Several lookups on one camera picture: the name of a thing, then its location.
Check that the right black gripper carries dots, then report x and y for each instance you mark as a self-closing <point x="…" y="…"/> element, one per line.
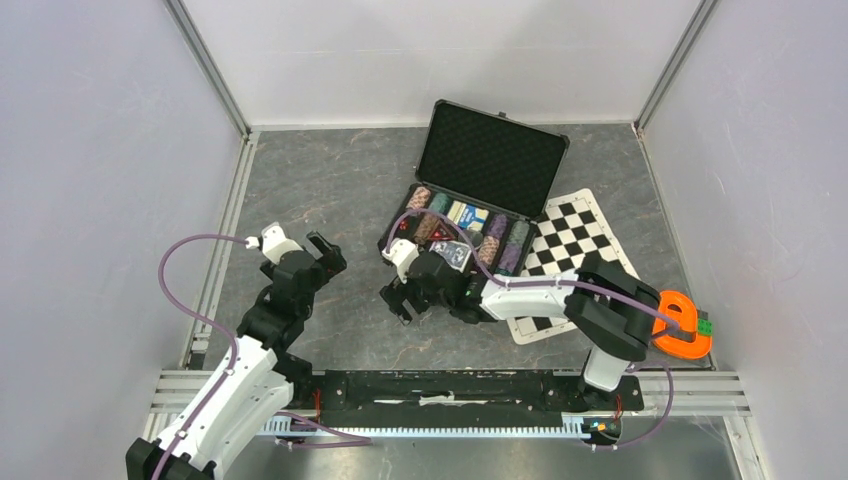
<point x="394" y="299"/>

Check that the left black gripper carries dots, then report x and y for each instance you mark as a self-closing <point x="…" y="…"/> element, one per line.
<point x="332" y="259"/>

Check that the red triangle all-in button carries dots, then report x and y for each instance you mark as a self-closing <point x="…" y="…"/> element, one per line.
<point x="442" y="233"/>

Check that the purple chip stack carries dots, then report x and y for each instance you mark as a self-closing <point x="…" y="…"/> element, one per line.
<point x="498" y="226"/>
<point x="509" y="259"/>

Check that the black poker set case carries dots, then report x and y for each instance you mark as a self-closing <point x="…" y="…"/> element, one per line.
<point x="487" y="160"/>

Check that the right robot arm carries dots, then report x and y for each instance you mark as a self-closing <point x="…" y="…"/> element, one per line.
<point x="613" y="309"/>

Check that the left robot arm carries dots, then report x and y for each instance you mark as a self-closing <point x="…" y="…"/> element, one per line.
<point x="257" y="378"/>

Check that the blue playing card deck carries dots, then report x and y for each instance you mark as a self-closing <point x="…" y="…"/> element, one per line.
<point x="456" y="254"/>

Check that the orange chip stack in case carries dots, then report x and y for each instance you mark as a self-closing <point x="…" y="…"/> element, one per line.
<point x="427" y="225"/>

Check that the green chip stack in case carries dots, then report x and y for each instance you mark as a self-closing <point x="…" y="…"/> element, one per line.
<point x="441" y="202"/>

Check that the blue card box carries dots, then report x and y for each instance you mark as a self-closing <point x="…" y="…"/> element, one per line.
<point x="468" y="216"/>

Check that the pink chip stack in case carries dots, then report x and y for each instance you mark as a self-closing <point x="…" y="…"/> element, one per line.
<point x="488" y="250"/>

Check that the purple chip stack in case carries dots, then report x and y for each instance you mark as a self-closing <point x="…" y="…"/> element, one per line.
<point x="498" y="226"/>

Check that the grey green chip stack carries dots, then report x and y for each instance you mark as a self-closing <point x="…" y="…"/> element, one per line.
<point x="518" y="233"/>

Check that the black white checkered mat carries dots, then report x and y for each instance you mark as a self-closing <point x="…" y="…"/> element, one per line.
<point x="571" y="228"/>

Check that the orange tape dispenser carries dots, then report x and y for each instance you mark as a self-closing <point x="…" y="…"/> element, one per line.
<point x="681" y="342"/>

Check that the green toy block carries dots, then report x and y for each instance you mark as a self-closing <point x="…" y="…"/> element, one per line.
<point x="704" y="328"/>

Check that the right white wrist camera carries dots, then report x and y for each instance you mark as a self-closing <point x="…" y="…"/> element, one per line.
<point x="401" y="253"/>

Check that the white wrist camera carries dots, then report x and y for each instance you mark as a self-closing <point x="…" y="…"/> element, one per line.
<point x="401" y="253"/>
<point x="273" y="243"/>

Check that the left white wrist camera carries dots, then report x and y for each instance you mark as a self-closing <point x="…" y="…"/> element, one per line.
<point x="273" y="243"/>

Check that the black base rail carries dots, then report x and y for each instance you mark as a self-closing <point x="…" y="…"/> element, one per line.
<point x="457" y="398"/>

